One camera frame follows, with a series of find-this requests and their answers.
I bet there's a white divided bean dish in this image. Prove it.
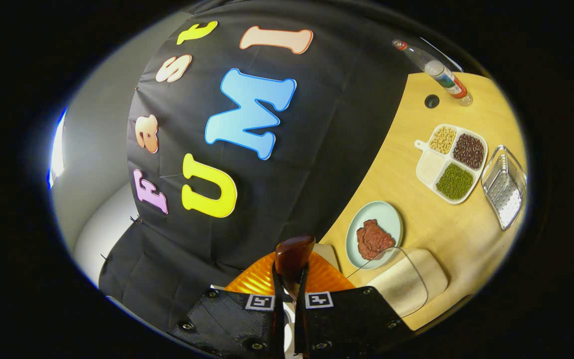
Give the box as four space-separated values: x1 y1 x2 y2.
415 124 488 205

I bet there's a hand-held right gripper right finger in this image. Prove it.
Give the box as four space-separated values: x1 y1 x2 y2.
294 252 415 359

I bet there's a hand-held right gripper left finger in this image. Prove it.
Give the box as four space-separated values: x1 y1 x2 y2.
167 252 285 359

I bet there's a black backdrop cloth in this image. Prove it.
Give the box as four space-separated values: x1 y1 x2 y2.
99 0 462 331

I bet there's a red meat piece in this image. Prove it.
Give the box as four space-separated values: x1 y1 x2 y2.
356 219 390 261

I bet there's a brown wooden spoon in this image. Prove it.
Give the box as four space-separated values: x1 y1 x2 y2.
274 235 316 359

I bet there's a white rice cooker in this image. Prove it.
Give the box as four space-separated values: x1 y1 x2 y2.
210 243 340 356

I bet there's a pale green plate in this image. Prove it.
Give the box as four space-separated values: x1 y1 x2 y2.
345 201 404 270

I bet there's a clear plastic water bottle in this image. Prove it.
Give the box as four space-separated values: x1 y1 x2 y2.
392 39 473 107

